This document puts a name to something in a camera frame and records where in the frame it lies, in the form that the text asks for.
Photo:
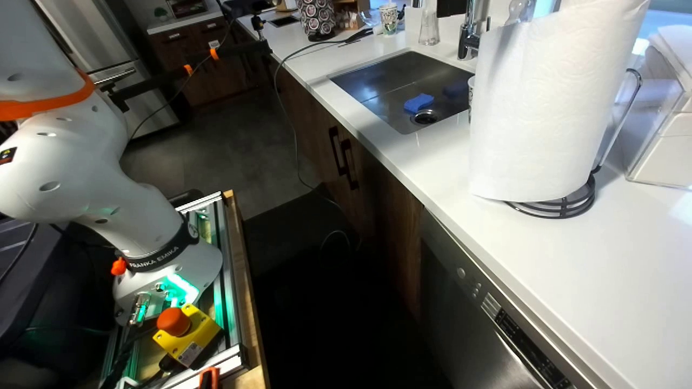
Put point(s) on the clear glass bottle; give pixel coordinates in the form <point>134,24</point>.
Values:
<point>428,21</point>

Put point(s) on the black camera stand orange clamps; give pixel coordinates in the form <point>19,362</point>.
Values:
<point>143,86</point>

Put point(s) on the yellow emergency stop button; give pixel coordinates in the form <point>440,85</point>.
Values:
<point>181,330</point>

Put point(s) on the brown wooden drawer cabinet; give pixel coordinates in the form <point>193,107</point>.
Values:
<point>201,65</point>

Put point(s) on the black phone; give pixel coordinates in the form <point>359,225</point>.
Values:
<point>285,20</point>

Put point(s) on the wooden sink counter cabinet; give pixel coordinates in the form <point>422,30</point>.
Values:
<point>316,137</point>

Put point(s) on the blue sponge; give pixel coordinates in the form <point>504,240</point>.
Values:
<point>418,102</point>

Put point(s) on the stainless steel sink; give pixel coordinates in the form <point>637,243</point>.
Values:
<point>389,82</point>

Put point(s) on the chrome kitchen faucet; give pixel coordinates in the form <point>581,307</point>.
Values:
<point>467,28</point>

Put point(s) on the wood and aluminium robot cart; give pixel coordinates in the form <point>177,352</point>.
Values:
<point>238,288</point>

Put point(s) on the patterned fabric bag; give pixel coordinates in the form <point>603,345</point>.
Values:
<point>321,18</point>

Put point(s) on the small white cup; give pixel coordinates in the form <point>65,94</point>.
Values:
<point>389,18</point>

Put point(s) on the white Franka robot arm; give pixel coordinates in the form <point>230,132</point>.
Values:
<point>65,164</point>

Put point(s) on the stainless steel dishwasher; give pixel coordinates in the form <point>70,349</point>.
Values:
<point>462,325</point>

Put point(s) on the stainless steel refrigerator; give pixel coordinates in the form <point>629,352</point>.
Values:
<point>115,40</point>

